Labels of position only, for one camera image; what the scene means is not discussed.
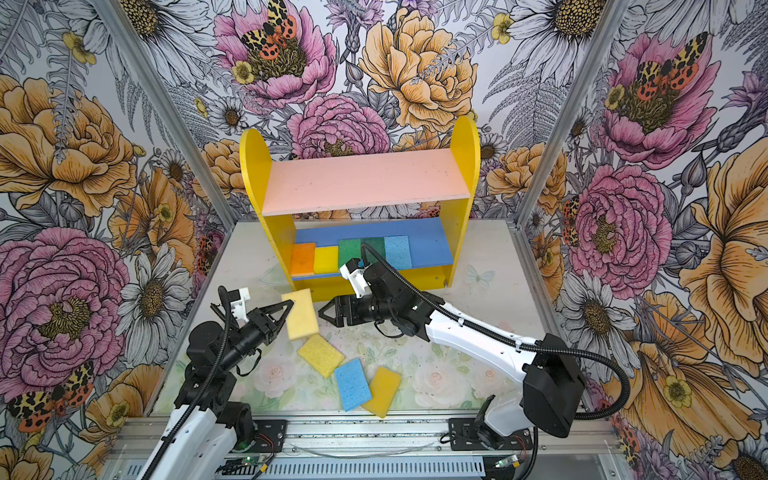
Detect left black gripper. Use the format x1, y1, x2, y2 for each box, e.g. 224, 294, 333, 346
220, 300, 295, 369

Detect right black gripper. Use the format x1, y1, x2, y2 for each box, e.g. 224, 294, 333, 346
318, 293, 396, 326

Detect pale yellow sponge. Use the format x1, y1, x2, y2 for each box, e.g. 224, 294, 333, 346
281, 289, 319, 341

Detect bright yellow sponge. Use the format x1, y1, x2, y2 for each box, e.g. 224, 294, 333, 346
313, 246, 339, 275

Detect light green sponge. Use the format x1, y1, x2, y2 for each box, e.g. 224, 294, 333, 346
338, 239, 362, 267

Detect orange sponge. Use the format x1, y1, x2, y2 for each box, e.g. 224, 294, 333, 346
289, 243, 316, 277

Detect dark green sponge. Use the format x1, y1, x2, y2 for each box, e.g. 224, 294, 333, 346
361, 237, 386, 263

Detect light blue sponge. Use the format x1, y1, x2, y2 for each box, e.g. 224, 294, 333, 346
384, 235, 412, 270

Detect blue porous sponge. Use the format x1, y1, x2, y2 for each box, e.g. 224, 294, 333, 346
334, 359, 372, 411

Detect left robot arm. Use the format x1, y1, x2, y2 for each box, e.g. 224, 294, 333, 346
138, 296, 294, 479

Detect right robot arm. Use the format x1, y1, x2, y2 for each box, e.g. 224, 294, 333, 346
318, 261, 585, 449

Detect yellow wooden shelf unit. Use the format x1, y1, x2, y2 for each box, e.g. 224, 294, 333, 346
240, 117, 481, 301

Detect yellow porous sponge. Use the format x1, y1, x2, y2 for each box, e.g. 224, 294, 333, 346
298, 334, 345, 379

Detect golden yellow sponge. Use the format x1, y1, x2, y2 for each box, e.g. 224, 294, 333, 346
362, 367, 402, 418

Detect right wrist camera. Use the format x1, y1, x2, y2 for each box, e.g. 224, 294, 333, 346
339, 258, 371, 299

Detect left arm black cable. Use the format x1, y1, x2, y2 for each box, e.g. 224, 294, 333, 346
140, 285, 241, 480

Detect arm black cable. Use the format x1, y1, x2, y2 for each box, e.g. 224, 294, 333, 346
140, 285, 241, 480
359, 242, 631, 420

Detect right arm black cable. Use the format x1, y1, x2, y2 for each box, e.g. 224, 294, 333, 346
359, 242, 631, 420

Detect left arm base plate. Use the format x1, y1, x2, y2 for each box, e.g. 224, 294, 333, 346
234, 419, 288, 454

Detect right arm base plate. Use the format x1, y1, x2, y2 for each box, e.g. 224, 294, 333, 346
441, 417, 533, 452

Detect aluminium front rail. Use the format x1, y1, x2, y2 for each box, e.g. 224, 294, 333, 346
107, 410, 625, 460

